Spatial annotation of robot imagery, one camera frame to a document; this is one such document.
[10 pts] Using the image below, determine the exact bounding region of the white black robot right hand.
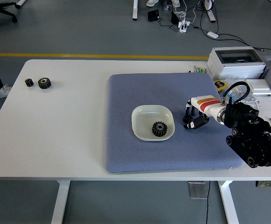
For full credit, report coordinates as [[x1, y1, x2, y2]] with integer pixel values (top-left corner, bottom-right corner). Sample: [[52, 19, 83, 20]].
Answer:
[[183, 95, 222, 129]]

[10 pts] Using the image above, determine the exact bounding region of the large black gear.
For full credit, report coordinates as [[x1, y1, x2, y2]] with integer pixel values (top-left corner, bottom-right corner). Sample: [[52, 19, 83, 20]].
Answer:
[[152, 120, 168, 138], [37, 77, 52, 90]]

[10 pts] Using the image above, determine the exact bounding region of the white flat box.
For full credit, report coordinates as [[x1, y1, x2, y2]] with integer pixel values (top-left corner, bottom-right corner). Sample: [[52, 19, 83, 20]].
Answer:
[[245, 78, 271, 96]]

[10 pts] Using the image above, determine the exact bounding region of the black box on floor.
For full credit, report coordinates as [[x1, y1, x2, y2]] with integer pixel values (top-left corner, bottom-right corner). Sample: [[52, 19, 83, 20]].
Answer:
[[147, 9, 160, 22]]

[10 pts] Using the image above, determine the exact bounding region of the yellow black tape roll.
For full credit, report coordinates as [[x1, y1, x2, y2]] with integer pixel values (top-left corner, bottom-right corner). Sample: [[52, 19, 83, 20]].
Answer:
[[213, 79, 229, 93]]

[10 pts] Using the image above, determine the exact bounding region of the green white connector strip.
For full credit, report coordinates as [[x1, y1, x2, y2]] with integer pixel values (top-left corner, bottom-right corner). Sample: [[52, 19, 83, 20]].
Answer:
[[188, 65, 208, 73]]

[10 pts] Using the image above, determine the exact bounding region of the clear bag of parts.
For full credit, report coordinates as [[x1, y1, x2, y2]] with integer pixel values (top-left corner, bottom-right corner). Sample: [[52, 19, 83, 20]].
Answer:
[[219, 79, 260, 108]]

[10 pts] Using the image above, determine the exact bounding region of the white square dish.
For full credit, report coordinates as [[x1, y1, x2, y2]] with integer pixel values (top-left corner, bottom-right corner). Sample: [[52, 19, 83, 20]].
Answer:
[[131, 104, 175, 142]]

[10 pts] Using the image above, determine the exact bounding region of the blue-grey padded mat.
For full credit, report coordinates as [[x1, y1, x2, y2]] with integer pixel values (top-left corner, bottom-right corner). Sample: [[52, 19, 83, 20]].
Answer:
[[104, 72, 244, 174]]

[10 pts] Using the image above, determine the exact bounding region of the white power strip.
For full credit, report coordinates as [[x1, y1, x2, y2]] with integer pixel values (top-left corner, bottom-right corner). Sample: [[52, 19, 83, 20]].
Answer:
[[178, 20, 192, 33]]

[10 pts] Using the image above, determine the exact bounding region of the black charger brick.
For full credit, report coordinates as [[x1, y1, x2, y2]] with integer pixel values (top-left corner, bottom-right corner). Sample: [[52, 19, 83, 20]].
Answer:
[[170, 11, 180, 24]]

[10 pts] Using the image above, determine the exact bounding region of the white desk leg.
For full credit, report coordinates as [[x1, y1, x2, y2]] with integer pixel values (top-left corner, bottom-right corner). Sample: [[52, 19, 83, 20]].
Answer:
[[204, 0, 217, 23], [132, 0, 139, 21]]

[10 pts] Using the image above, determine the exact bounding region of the white table leg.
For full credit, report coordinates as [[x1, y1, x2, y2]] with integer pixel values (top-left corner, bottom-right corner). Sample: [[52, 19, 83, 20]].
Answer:
[[217, 181, 240, 224], [50, 180, 71, 224]]

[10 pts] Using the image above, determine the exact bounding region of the black office chair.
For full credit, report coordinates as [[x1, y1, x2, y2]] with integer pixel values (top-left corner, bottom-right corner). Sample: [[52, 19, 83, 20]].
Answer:
[[0, 0, 18, 31]]

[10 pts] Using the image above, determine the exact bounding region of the white electrical enclosure box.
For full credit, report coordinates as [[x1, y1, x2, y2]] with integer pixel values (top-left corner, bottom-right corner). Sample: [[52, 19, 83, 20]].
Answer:
[[207, 46, 266, 79]]

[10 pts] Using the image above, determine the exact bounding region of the long black floor cable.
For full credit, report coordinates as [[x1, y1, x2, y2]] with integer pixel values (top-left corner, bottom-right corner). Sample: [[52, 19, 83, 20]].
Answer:
[[200, 0, 271, 53]]

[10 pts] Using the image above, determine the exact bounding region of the grey metal bracket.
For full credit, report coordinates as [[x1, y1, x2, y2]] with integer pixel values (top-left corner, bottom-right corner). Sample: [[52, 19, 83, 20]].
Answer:
[[188, 181, 208, 199]]

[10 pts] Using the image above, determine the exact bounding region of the white charging cable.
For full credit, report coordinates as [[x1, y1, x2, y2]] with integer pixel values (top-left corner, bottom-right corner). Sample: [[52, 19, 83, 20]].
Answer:
[[172, 0, 198, 24]]

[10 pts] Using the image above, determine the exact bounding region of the thin black hanging cable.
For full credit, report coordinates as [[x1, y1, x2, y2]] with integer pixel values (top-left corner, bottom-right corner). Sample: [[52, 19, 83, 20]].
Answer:
[[205, 181, 211, 224]]

